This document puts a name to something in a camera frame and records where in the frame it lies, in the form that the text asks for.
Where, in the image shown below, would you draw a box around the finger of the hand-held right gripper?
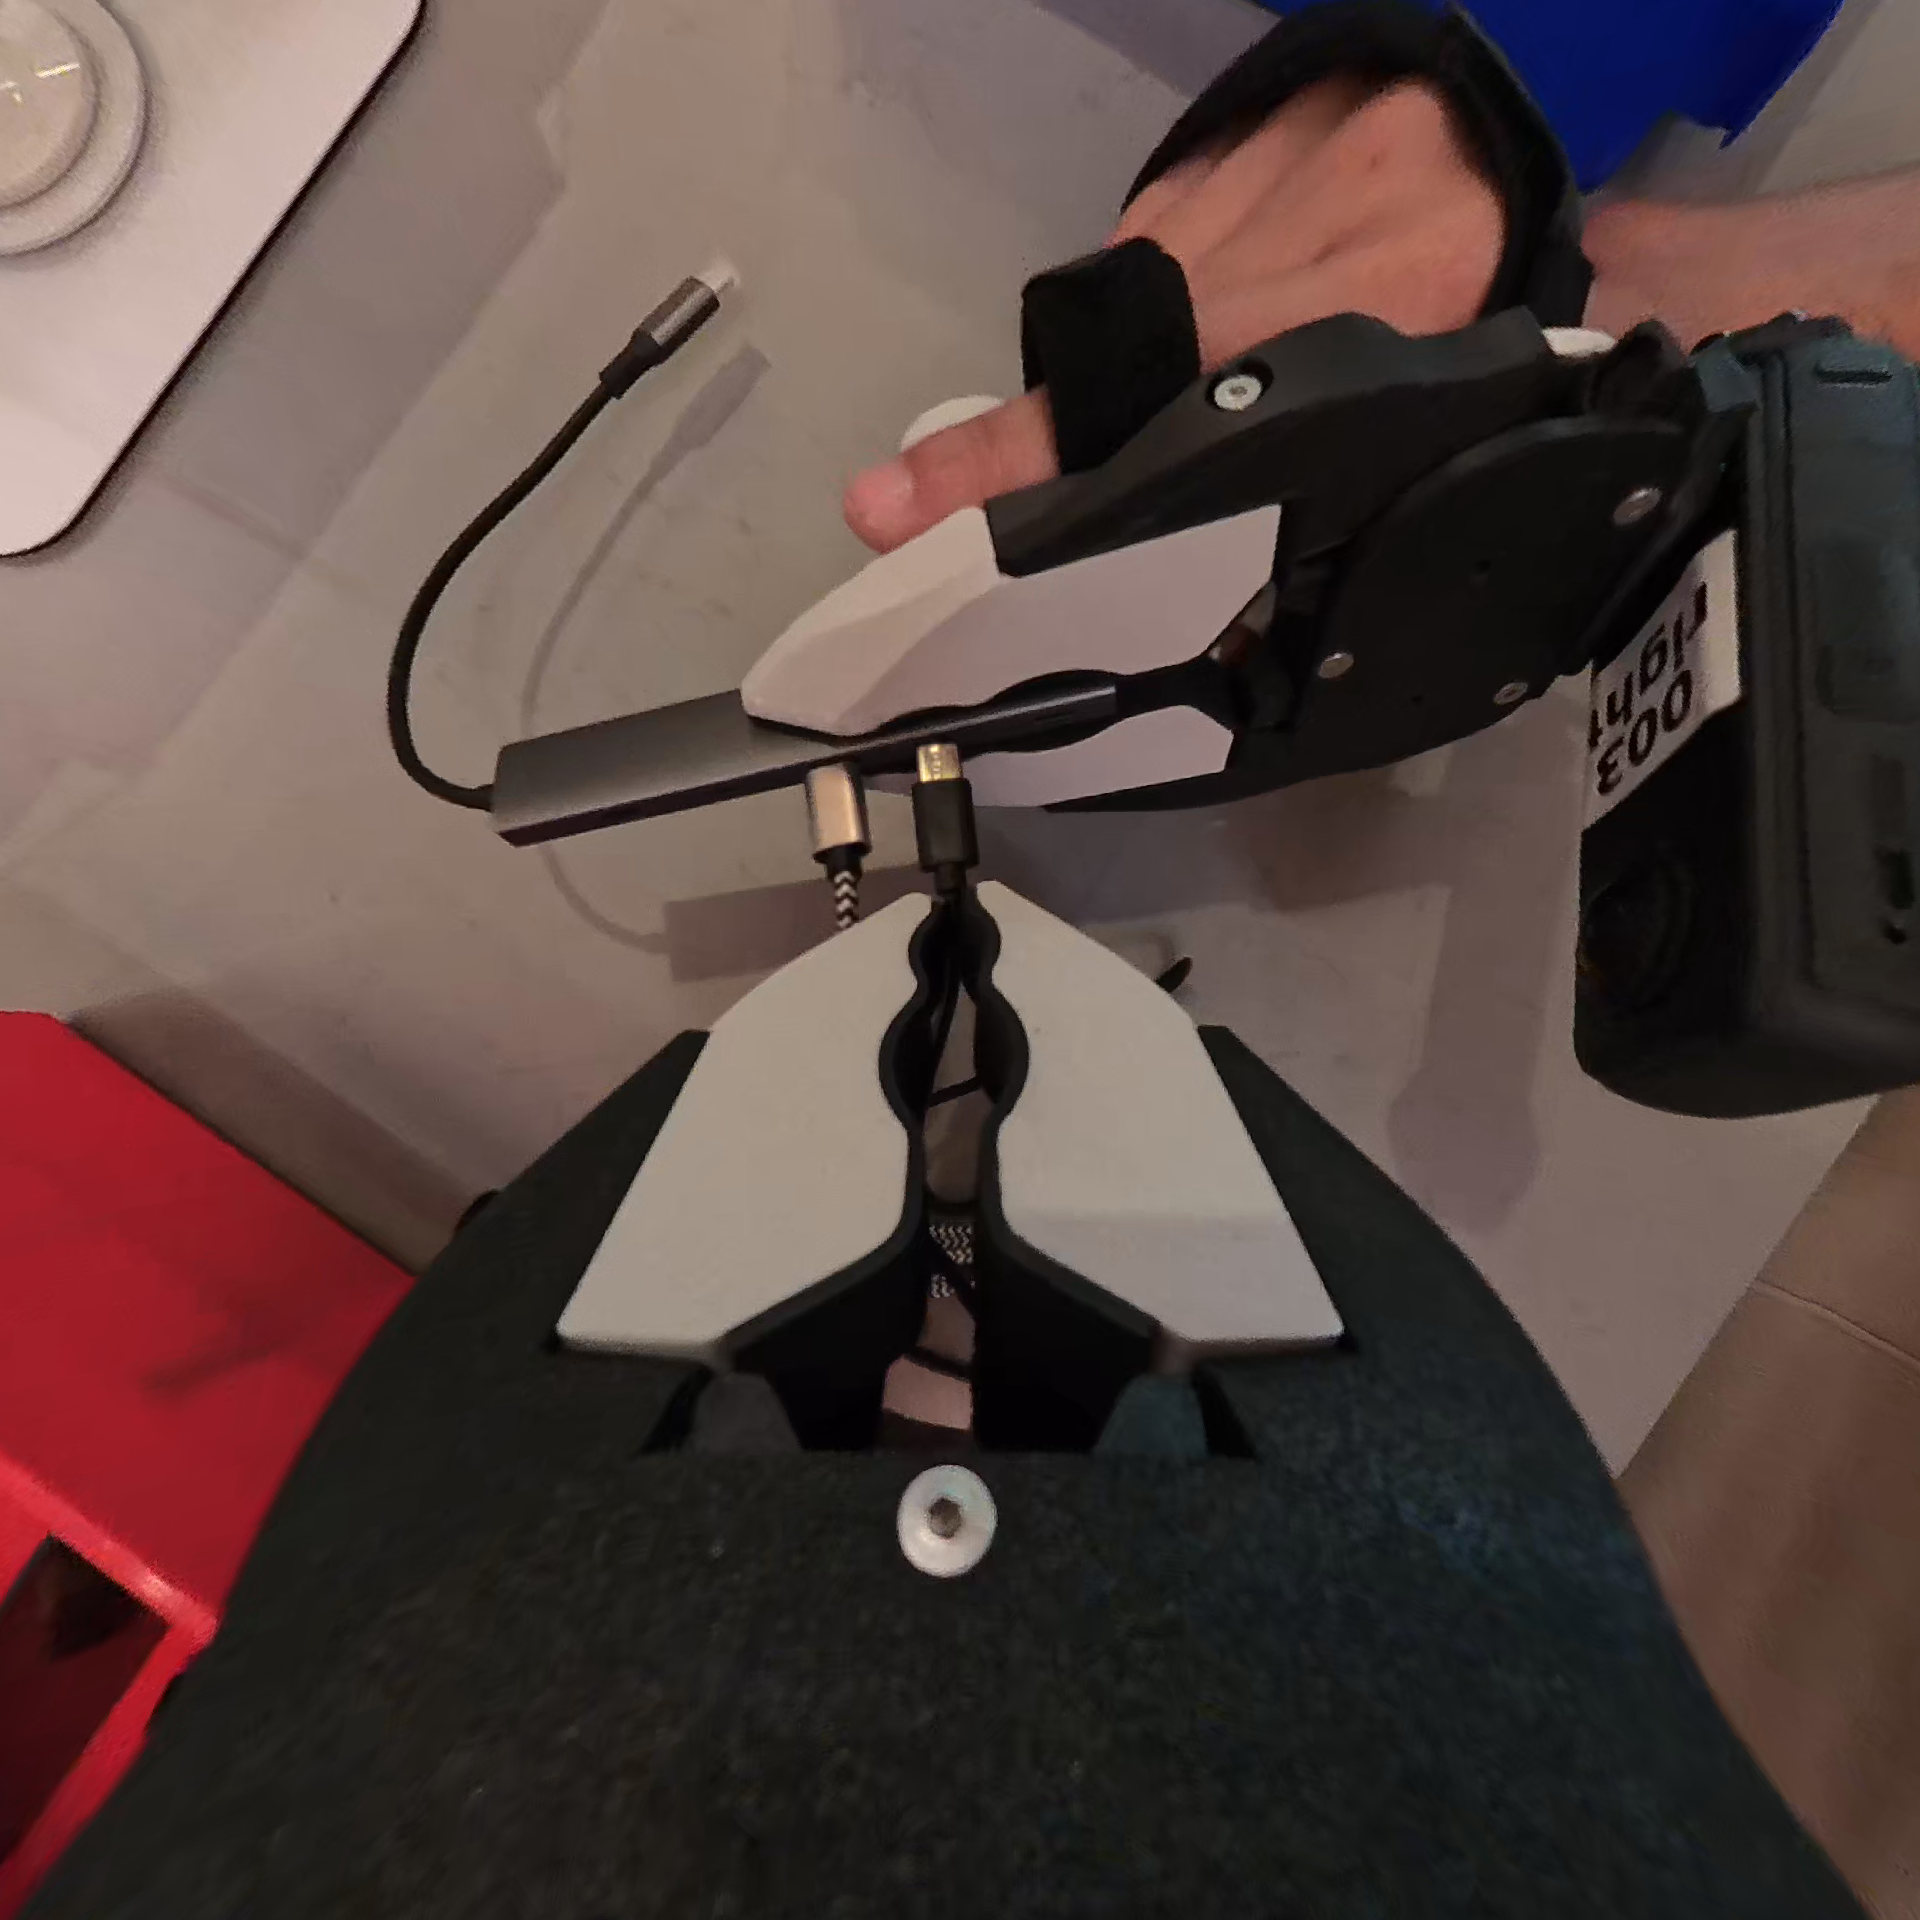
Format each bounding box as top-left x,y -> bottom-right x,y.
742,503 -> 1288,740
971,701 -> 1250,816

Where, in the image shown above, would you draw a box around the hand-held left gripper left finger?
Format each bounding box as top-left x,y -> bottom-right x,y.
558,894 -> 939,1450

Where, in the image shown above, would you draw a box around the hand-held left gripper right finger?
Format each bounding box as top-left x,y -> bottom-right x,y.
971,882 -> 1344,1450

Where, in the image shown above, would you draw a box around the black usb cable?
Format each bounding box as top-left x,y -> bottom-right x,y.
885,737 -> 1000,1374

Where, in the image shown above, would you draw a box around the black-white braided cable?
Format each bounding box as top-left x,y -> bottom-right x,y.
802,762 -> 984,1307

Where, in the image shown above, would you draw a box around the dark grey usb hub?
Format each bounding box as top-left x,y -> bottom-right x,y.
387,261 -> 1124,845

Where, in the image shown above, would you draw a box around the blue plastic bin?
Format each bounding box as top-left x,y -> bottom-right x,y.
1439,0 -> 1846,189

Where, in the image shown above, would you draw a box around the red plastic bin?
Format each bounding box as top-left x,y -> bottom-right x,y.
0,1012 -> 417,1908

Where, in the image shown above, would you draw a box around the person's right forearm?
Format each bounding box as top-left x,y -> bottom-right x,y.
1588,169 -> 1920,364

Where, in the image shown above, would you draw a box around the black bin divider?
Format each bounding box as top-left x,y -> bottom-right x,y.
0,1530 -> 164,1667

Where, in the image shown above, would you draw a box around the white folding stand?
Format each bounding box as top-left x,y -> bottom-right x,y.
0,0 -> 426,558

